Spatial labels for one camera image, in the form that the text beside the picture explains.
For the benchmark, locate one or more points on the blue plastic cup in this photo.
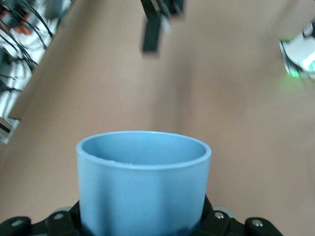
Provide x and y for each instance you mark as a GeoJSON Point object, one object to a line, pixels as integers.
{"type": "Point", "coordinates": [142, 191]}

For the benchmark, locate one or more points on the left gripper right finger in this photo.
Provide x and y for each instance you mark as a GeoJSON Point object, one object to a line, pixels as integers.
{"type": "Point", "coordinates": [221, 226]}

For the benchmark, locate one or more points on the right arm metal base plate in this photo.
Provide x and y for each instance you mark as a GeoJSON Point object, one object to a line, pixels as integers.
{"type": "Point", "coordinates": [286, 66]}

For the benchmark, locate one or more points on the aluminium frame post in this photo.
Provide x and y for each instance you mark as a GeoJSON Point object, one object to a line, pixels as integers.
{"type": "Point", "coordinates": [7, 130]}

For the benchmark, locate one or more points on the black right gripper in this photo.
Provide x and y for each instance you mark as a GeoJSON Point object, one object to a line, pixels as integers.
{"type": "Point", "coordinates": [172, 8]}

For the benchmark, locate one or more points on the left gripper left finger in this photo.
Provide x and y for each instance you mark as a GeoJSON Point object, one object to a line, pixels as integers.
{"type": "Point", "coordinates": [59, 223]}

